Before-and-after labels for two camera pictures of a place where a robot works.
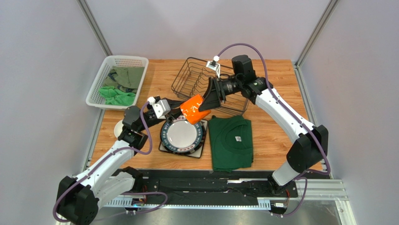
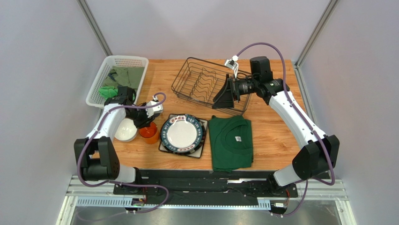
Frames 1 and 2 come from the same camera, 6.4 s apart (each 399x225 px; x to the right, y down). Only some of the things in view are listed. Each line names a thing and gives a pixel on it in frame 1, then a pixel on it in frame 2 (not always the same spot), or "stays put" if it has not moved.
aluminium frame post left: (87, 13) stays put
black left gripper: (175, 104) → (145, 122)
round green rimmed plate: (180, 136) stays put
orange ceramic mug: (190, 109) → (149, 134)
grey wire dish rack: (192, 79) stays put
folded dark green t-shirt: (232, 142) stays put
